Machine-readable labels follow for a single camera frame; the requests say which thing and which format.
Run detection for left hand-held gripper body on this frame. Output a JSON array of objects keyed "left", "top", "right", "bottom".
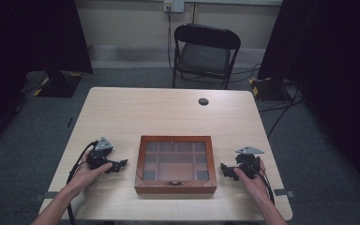
[{"left": 86, "top": 136, "right": 114, "bottom": 172}]

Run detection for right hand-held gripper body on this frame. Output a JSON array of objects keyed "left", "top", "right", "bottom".
[{"left": 234, "top": 145, "right": 265, "bottom": 180}]

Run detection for wooden box with glass lid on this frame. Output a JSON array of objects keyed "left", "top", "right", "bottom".
[{"left": 133, "top": 134, "right": 218, "bottom": 195}]

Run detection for person's left hand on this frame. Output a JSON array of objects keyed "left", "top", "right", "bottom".
[{"left": 69, "top": 149, "right": 113, "bottom": 195}]

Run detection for person's right hand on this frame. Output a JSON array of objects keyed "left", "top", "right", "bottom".
[{"left": 232, "top": 158, "right": 272, "bottom": 203}]

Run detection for grey tape strip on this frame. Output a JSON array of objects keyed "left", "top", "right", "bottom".
[
  {"left": 33, "top": 190, "right": 60, "bottom": 202},
  {"left": 273, "top": 188, "right": 295, "bottom": 198}
]

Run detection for black stand base striped tape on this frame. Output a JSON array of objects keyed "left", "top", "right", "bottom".
[
  {"left": 32, "top": 70, "right": 84, "bottom": 98},
  {"left": 248, "top": 76, "right": 293, "bottom": 102}
]

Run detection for black folding chair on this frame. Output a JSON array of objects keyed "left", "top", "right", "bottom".
[{"left": 172, "top": 22, "right": 242, "bottom": 91}]

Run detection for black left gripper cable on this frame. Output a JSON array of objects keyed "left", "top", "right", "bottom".
[{"left": 66, "top": 141, "right": 99, "bottom": 225}]

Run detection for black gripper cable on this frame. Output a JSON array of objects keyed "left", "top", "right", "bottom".
[
  {"left": 66, "top": 141, "right": 99, "bottom": 225},
  {"left": 256, "top": 172, "right": 276, "bottom": 206}
]

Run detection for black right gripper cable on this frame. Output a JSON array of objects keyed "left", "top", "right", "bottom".
[{"left": 256, "top": 172, "right": 276, "bottom": 206}]

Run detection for black floor cables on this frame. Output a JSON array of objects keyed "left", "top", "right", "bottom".
[{"left": 231, "top": 63, "right": 306, "bottom": 140}]

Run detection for black wall cable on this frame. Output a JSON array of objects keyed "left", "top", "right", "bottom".
[{"left": 166, "top": 5, "right": 176, "bottom": 73}]

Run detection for white wall outlet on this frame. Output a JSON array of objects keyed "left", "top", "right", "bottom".
[{"left": 163, "top": 0, "right": 186, "bottom": 14}]

